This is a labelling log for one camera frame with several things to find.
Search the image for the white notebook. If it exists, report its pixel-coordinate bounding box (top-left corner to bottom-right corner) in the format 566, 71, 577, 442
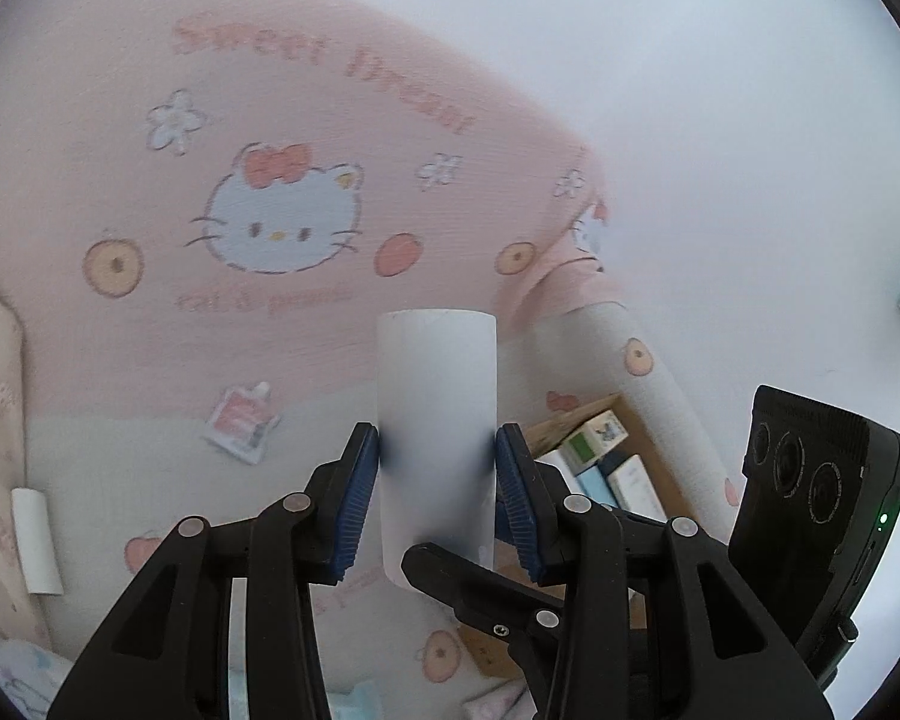
604, 456, 670, 522

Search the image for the cartoon print tissue packet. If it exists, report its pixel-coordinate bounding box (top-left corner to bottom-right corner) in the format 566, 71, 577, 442
0, 637, 72, 720

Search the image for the brown cardboard box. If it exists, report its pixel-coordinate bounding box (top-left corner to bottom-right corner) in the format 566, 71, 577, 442
457, 394, 697, 683

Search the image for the small white paper roll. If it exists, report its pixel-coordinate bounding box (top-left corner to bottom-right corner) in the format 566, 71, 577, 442
11, 487, 65, 597

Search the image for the red white spout pouch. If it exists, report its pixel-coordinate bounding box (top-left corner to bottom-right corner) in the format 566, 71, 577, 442
202, 382, 282, 466

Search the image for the light blue book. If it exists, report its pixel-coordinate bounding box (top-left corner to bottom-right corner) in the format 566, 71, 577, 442
574, 465, 617, 505

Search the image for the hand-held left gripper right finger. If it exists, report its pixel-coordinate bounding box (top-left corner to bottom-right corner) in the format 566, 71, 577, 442
495, 424, 833, 720

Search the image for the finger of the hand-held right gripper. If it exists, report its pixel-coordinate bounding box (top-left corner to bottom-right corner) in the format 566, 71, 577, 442
401, 544, 571, 720

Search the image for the large green white carton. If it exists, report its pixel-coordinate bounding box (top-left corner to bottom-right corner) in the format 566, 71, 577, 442
568, 412, 629, 467

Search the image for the pink cartoon printed blanket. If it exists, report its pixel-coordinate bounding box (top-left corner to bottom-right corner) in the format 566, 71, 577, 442
0, 0, 755, 720

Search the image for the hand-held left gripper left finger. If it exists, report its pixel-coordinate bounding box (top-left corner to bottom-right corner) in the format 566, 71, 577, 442
49, 422, 382, 720

